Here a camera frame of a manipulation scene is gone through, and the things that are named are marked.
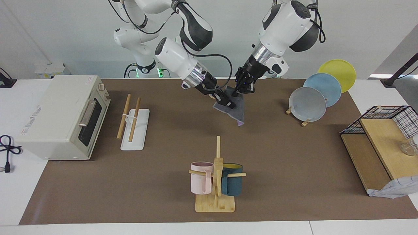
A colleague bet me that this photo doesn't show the purple and gray towel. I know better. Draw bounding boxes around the purple and gray towel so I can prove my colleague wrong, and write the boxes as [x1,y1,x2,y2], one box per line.
[213,86,245,128]

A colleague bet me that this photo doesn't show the yellow plate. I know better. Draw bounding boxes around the yellow plate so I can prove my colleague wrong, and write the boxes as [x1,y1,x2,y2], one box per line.
[318,59,357,93]

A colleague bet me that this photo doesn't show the wooden shelf box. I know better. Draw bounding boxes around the wooden shelf box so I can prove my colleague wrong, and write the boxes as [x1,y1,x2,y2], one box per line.
[340,118,418,199]

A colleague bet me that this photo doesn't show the white towel rack wooden rods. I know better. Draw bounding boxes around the white towel rack wooden rods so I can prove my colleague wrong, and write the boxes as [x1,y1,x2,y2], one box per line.
[117,94,150,151]

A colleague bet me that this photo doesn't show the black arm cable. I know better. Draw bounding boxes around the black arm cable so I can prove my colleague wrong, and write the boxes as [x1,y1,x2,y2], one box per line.
[195,53,233,89]
[309,0,327,43]

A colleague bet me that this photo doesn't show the black power cord with plug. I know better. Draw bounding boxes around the black power cord with plug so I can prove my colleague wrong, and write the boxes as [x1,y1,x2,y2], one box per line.
[0,135,23,173]

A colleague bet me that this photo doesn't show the clear glass cup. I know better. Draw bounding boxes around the clear glass cup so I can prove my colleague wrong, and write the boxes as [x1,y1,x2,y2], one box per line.
[400,137,418,156]

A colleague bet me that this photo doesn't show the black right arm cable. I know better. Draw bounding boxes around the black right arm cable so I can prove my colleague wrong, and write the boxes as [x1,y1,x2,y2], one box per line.
[195,53,233,89]

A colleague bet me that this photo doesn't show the gray plate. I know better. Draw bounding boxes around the gray plate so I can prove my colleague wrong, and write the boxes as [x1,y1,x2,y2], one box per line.
[289,86,327,122]

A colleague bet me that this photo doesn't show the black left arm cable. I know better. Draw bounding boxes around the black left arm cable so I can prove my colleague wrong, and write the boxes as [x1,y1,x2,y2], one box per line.
[309,0,327,43]

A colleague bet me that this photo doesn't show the pink mug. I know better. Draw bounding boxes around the pink mug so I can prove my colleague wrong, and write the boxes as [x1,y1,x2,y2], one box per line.
[191,162,214,195]

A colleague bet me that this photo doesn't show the white power strip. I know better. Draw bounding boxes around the white power strip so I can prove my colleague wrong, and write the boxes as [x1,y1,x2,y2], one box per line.
[34,63,71,79]

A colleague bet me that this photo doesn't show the brown table mat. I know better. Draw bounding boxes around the brown table mat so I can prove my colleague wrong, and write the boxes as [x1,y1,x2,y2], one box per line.
[19,78,418,225]

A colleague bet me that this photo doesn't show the black clamp stand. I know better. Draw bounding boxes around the black clamp stand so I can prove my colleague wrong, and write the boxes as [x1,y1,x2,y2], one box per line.
[380,52,418,88]
[0,68,17,88]

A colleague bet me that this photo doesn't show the wooden mug tree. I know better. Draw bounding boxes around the wooden mug tree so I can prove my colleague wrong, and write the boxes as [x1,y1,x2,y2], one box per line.
[189,136,246,213]

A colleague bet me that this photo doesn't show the dark teal mug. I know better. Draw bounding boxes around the dark teal mug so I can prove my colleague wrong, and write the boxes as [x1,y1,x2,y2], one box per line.
[221,163,243,196]

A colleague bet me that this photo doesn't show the light blue plate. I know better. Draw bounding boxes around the light blue plate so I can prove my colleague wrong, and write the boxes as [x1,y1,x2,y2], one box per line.
[303,73,342,107]

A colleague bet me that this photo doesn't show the black wire basket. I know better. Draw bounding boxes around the black wire basket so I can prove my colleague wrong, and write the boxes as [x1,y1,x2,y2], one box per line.
[340,105,418,139]

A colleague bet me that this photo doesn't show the cream toaster oven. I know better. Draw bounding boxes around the cream toaster oven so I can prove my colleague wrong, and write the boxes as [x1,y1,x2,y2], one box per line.
[16,75,111,161]

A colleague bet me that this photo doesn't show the wooden plate rack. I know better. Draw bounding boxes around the wooden plate rack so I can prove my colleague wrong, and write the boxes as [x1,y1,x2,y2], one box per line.
[286,106,311,127]

